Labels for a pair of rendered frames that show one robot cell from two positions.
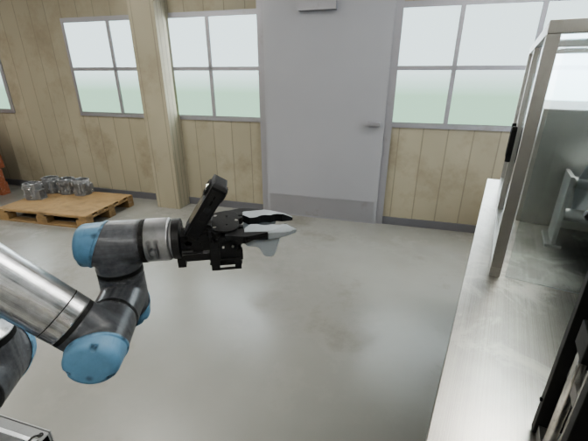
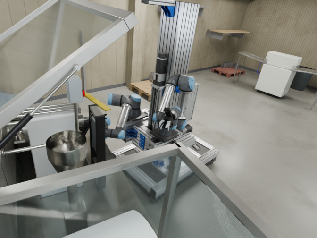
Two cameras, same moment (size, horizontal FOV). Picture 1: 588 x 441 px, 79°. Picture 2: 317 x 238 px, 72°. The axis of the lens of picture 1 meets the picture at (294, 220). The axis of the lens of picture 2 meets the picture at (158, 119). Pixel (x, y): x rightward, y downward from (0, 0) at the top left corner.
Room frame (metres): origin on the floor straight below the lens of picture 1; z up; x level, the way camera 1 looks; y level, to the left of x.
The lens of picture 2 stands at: (1.17, -1.21, 2.02)
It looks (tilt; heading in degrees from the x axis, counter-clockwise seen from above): 29 degrees down; 117
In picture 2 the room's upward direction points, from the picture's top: 7 degrees clockwise
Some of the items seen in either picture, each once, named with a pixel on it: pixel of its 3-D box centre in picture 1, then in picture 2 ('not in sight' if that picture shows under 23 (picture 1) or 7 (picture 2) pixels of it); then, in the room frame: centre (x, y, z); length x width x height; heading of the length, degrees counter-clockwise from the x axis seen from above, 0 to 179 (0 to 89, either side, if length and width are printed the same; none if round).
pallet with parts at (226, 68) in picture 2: not in sight; (229, 68); (-0.32, 6.80, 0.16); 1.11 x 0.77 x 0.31; 74
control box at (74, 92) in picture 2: not in sight; (76, 88); (0.48, -0.63, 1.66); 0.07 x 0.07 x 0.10; 61
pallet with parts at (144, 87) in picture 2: not in sight; (161, 84); (-1.21, 3.39, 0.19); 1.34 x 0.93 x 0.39; 74
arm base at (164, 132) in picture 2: not in sight; (164, 128); (0.37, 0.54, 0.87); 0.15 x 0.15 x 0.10
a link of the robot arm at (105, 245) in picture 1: (114, 244); (174, 112); (0.55, 0.31, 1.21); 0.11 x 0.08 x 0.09; 100
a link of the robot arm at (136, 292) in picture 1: (122, 298); (171, 122); (0.53, 0.30, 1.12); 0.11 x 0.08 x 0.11; 10
